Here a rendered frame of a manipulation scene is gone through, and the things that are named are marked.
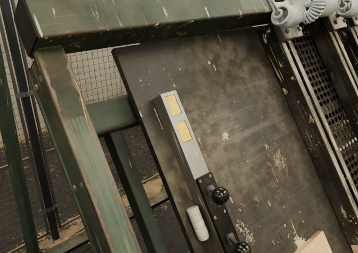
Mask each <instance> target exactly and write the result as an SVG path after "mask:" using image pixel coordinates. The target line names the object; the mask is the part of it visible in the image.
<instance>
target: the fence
mask: <svg viewBox="0 0 358 253"><path fill-rule="evenodd" d="M171 95H175V98H176V100H177V103H178V106H179V108H180V111H181V113H180V114H178V115H175V116H172V114H171V111H170V109H169V106H168V104H167V101H166V99H165V97H167V96H171ZM153 102H154V104H155V106H156V109H157V111H158V114H159V117H160V119H161V122H162V124H163V127H164V129H165V132H166V134H167V137H168V139H169V142H170V144H171V146H172V149H173V151H174V154H175V157H176V159H177V162H178V164H179V167H180V169H181V172H182V174H183V177H184V179H185V182H186V184H187V186H188V189H189V191H190V194H191V197H192V199H193V202H194V204H195V205H197V206H198V207H199V210H200V212H201V215H202V218H203V219H204V222H205V225H206V227H207V230H208V233H209V238H208V239H209V242H210V244H211V247H212V249H213V251H214V253H224V250H223V248H222V245H221V243H220V241H219V238H218V236H217V233H216V231H215V228H214V226H213V223H212V221H211V219H210V216H209V213H208V211H207V208H206V206H205V203H204V201H203V198H202V196H201V193H200V191H199V188H198V186H197V184H196V178H198V177H200V176H202V175H204V174H206V173H208V172H209V171H208V168H207V166H206V163H205V161H204V158H203V156H202V154H201V151H200V149H199V146H198V144H197V141H196V138H195V136H194V134H193V131H192V129H191V126H190V124H189V121H188V119H187V117H186V114H185V112H184V109H183V107H182V104H181V102H180V99H179V97H178V94H177V92H176V90H174V91H171V92H167V93H163V94H160V95H158V96H157V97H155V98H154V99H153ZM182 121H185V123H186V125H187V128H188V130H189V132H190V135H191V137H192V139H191V140H189V141H187V142H184V143H183V141H182V139H181V136H180V134H179V131H178V129H177V127H176V124H177V123H179V122H182Z"/></svg>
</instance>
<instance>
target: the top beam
mask: <svg viewBox="0 0 358 253"><path fill-rule="evenodd" d="M288 1H289V4H291V3H300V4H302V2H303V1H304V0H288ZM272 12H273V10H272V8H271V6H270V4H269V1H268V0H18V3H17V6H16V9H15V14H14V22H15V24H16V27H17V29H18V32H19V35H20V37H21V40H22V43H23V45H24V48H25V50H26V54H27V56H28V57H30V58H31V59H34V58H35V57H34V52H35V51H37V49H38V48H44V47H52V46H60V45H62V47H64V50H65V53H66V54H69V53H76V52H83V51H90V50H97V49H102V48H108V47H116V46H123V45H129V44H137V43H144V42H151V41H155V40H162V39H169V38H176V37H183V36H190V35H197V34H204V33H209V32H216V31H222V30H230V29H237V28H244V27H251V26H257V25H265V24H269V23H271V14H272Z"/></svg>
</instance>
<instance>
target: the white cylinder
mask: <svg viewBox="0 0 358 253"><path fill-rule="evenodd" d="M186 211H187V213H188V216H189V218H190V221H191V223H192V226H193V228H194V231H195V233H196V236H197V238H198V240H200V241H205V240H207V239H208V238H209V233H208V230H207V227H206V225H205V222H204V219H203V218H202V215H201V212H200V210H199V207H198V206H197V205H195V206H192V207H190V208H188V209H187V210H186Z"/></svg>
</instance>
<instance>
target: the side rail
mask: <svg viewBox="0 0 358 253"><path fill-rule="evenodd" d="M34 57H35V58H34V61H33V63H32V65H31V67H30V68H28V69H27V71H26V73H27V76H28V79H29V81H30V84H31V87H32V90H33V92H34V95H35V98H36V100H37V103H38V106H39V108H40V111H41V113H42V116H43V119H44V121H45V124H46V127H47V130H48V132H49V135H50V137H51V140H52V143H53V145H54V148H55V151H56V153H57V156H58V159H59V162H60V164H61V167H62V170H63V172H64V175H65V177H66V180H67V183H68V185H69V188H70V191H71V194H72V196H73V199H74V201H75V204H76V207H77V209H78V212H79V215H80V217H81V220H82V222H83V226H84V228H85V231H86V234H87V236H88V239H89V242H90V244H91V247H92V249H93V252H94V253H143V252H142V250H141V247H140V244H139V242H138V240H137V237H136V234H135V232H134V229H133V227H132V224H131V221H130V219H129V216H128V213H127V211H126V208H125V206H124V203H123V200H122V198H121V196H120V193H119V190H118V188H117V185H116V182H115V180H114V177H113V175H112V172H111V169H110V167H109V164H108V162H107V159H106V157H105V154H104V152H103V149H102V146H101V143H100V141H99V138H98V136H97V133H96V131H95V128H94V125H93V123H92V120H91V118H90V115H89V113H88V110H87V107H86V104H85V102H84V99H83V97H82V94H81V92H80V89H79V87H78V84H77V81H76V79H75V76H74V73H73V71H72V68H71V66H70V63H69V60H68V58H67V55H66V53H65V50H64V48H60V49H55V50H47V51H40V52H38V51H35V52H34Z"/></svg>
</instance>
